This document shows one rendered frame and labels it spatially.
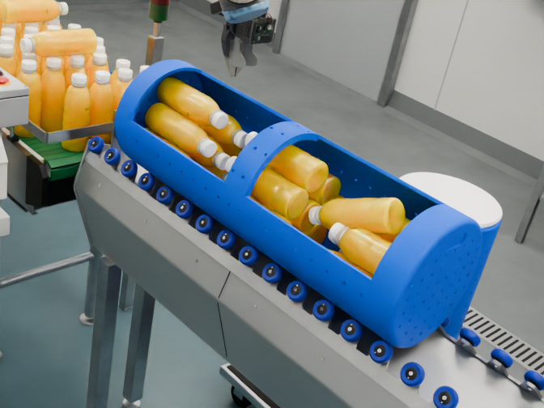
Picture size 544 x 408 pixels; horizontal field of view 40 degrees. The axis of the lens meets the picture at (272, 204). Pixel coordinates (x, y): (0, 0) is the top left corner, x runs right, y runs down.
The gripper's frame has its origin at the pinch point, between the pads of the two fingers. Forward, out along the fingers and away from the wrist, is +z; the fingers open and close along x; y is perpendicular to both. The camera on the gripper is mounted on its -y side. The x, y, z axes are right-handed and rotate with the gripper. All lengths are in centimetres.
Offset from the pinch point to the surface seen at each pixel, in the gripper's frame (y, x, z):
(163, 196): -4.9, -11.0, 32.7
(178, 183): 1.9, -13.0, 25.3
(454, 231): 64, -1, 7
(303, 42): -270, 339, 109
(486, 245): 51, 46, 32
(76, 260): -72, 11, 98
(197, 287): 14, -14, 47
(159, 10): -71, 34, 10
